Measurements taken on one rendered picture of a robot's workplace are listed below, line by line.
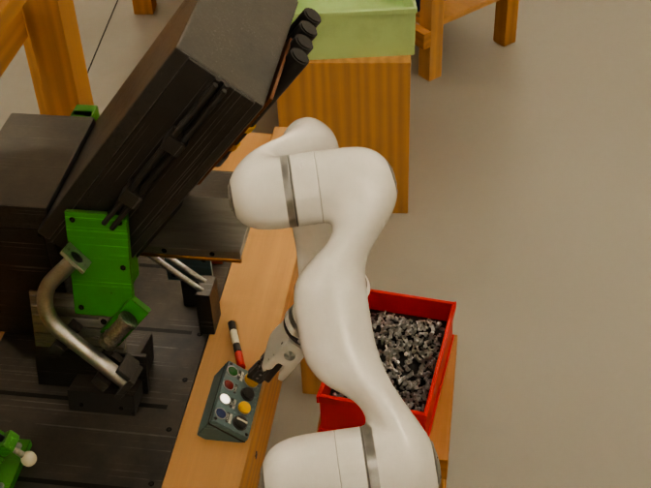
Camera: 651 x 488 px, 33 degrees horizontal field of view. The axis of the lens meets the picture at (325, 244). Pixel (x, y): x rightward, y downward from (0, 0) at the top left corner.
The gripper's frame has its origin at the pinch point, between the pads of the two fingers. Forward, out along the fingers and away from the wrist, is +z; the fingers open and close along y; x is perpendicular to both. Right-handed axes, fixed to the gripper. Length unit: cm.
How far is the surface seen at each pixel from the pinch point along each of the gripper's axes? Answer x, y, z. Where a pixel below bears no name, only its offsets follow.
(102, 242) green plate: 37.6, 4.0, -5.8
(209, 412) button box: 5.4, -9.8, 5.4
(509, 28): -89, 287, 44
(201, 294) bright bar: 14.4, 14.2, 3.5
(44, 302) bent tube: 40.7, -2.3, 8.6
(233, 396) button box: 2.4, -5.3, 3.4
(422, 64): -62, 258, 65
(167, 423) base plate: 10.1, -9.8, 13.7
